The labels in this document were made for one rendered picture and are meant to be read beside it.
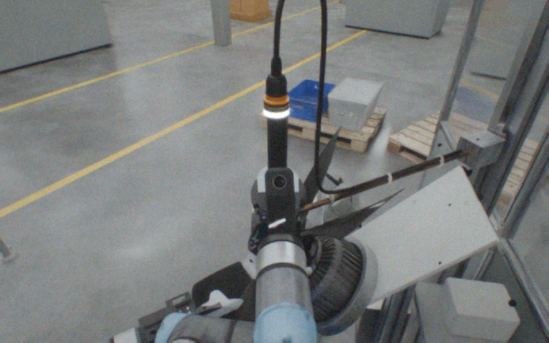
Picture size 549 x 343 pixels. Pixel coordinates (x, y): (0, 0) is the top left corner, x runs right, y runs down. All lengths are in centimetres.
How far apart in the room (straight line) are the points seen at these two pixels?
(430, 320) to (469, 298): 14
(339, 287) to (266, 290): 46
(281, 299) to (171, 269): 207
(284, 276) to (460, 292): 83
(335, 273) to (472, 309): 45
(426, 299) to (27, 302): 222
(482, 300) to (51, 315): 220
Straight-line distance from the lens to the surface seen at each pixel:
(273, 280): 49
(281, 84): 57
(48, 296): 268
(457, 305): 121
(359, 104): 348
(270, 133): 61
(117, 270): 262
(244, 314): 82
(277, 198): 54
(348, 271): 93
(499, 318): 124
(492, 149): 110
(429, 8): 767
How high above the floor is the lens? 188
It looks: 34 degrees down
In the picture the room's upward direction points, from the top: straight up
